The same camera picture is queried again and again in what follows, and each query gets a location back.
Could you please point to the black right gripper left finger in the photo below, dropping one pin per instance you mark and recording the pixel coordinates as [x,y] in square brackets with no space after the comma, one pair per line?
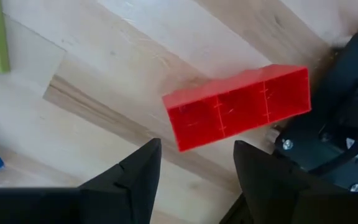
[73,207]

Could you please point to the large red rounded block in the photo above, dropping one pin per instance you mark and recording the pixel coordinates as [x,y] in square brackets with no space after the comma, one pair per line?
[228,109]

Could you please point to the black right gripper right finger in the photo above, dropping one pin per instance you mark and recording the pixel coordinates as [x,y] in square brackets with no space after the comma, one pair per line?
[291,208]

